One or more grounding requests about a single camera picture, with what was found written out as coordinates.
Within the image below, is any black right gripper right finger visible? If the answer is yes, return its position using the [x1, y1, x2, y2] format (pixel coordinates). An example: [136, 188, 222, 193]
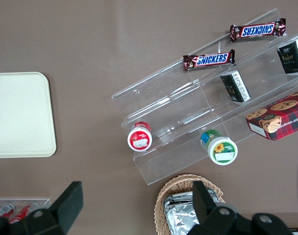
[185, 181, 294, 235]

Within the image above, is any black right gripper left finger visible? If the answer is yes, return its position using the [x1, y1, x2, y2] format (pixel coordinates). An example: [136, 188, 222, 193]
[0, 181, 84, 235]

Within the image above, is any light wicker basket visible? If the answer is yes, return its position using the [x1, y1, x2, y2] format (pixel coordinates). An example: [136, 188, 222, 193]
[154, 173, 227, 235]

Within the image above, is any cream plastic tray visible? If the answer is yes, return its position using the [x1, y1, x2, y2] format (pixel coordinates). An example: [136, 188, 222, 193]
[0, 71, 57, 159]

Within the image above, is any clear acrylic bottle rack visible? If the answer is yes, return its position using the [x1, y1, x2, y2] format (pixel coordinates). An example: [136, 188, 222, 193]
[0, 197, 51, 221]

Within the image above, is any silver foil pack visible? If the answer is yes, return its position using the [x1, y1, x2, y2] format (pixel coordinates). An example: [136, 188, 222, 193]
[162, 190, 224, 235]

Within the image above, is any red cola bottle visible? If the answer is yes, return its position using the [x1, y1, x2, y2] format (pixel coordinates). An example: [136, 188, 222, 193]
[0, 202, 17, 220]
[8, 202, 41, 225]

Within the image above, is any green lidded jar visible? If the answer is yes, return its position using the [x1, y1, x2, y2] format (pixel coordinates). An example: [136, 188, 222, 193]
[200, 129, 238, 166]

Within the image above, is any red lidded jar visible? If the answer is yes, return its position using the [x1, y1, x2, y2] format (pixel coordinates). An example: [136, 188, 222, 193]
[127, 121, 153, 153]

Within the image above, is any clear acrylic stepped shelf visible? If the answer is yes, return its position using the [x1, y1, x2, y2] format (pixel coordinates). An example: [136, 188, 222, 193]
[111, 8, 298, 186]

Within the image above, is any red tartan cookie box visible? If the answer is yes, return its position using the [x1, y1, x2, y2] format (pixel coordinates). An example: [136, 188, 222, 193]
[245, 88, 298, 141]

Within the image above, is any small black carton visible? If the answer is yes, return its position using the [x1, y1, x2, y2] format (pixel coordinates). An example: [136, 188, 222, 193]
[276, 36, 298, 75]
[219, 70, 252, 105]

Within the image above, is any Snickers chocolate bar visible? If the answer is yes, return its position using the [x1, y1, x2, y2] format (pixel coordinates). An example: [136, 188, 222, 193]
[229, 18, 287, 44]
[183, 48, 236, 71]

